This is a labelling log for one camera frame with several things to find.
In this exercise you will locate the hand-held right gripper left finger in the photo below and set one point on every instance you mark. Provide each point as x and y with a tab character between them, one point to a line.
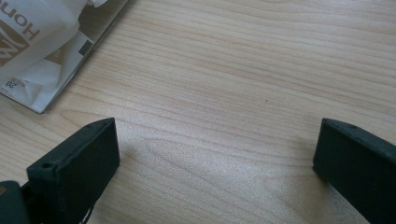
77	168

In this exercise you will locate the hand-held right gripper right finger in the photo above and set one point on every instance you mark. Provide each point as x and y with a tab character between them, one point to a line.
358	161

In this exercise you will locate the white and brown flat box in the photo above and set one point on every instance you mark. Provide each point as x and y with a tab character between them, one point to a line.
62	59

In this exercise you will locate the white plastic bag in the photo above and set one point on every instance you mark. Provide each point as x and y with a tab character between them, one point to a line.
37	25

